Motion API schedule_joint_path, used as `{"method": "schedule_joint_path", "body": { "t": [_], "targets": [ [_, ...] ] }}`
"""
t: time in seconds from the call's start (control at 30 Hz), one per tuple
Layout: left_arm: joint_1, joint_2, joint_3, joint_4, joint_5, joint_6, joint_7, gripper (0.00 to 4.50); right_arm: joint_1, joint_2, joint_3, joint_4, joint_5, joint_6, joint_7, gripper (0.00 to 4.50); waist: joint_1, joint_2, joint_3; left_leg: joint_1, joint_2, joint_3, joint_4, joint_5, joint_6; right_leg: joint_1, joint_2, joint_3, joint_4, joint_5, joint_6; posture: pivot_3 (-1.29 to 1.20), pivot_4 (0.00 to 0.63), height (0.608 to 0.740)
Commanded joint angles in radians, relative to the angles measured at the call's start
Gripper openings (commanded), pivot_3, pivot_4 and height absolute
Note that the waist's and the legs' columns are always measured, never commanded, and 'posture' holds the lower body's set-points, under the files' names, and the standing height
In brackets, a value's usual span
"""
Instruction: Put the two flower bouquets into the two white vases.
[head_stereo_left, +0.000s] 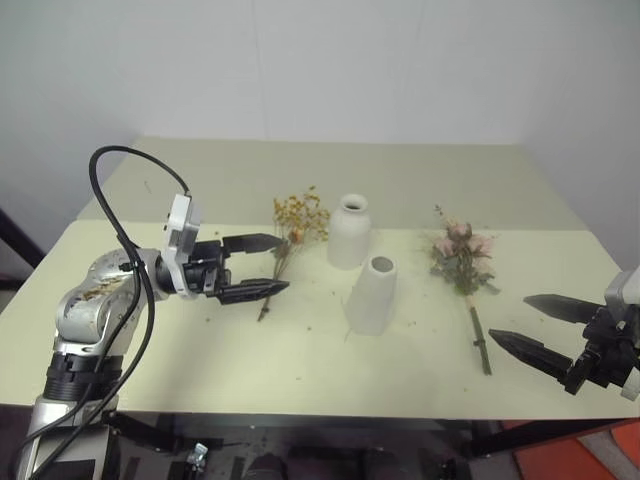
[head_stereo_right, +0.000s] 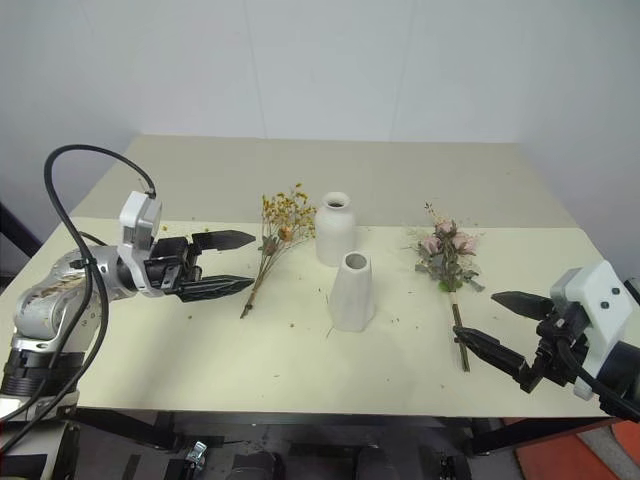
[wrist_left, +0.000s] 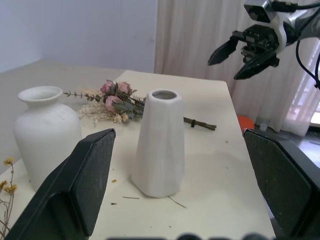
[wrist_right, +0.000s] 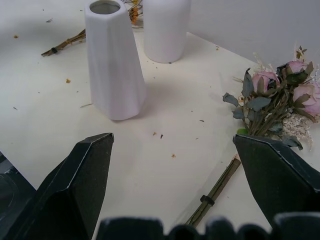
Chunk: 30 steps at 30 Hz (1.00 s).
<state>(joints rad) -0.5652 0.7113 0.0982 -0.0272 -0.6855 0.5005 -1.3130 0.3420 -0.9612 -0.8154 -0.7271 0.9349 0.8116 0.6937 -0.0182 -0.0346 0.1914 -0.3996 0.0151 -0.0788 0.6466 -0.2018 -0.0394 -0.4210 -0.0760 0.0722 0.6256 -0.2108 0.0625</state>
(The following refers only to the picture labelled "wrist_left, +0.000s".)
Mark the thin dry twig piece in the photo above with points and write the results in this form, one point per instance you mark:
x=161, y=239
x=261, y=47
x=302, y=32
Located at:
x=178, y=202

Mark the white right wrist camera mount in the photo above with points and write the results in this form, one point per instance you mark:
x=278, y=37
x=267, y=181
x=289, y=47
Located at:
x=281, y=27

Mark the white round flared-rim vase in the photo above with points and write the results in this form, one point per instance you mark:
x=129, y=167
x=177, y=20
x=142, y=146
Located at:
x=45, y=130

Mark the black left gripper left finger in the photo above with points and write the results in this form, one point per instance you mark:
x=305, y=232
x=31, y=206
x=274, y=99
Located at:
x=75, y=180

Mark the pink dried flower bouquet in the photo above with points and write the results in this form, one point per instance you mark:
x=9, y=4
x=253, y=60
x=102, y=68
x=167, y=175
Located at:
x=117, y=100

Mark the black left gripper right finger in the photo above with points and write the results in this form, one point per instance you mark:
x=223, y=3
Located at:
x=285, y=185

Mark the cream sheer curtain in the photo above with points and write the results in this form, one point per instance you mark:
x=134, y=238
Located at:
x=200, y=37

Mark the orange round object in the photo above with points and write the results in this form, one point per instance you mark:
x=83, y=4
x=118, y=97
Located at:
x=245, y=124

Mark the white tapered faceted vase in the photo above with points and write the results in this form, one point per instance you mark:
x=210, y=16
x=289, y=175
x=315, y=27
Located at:
x=160, y=145

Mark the small white cap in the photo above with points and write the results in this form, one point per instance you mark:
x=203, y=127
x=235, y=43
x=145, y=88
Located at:
x=263, y=126

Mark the yellow dried flower sprig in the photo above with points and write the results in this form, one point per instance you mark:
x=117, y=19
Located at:
x=9, y=187

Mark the dark window sill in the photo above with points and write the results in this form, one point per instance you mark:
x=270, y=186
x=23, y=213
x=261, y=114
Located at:
x=307, y=147

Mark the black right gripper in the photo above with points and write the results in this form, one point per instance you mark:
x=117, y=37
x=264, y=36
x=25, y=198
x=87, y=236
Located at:
x=262, y=37

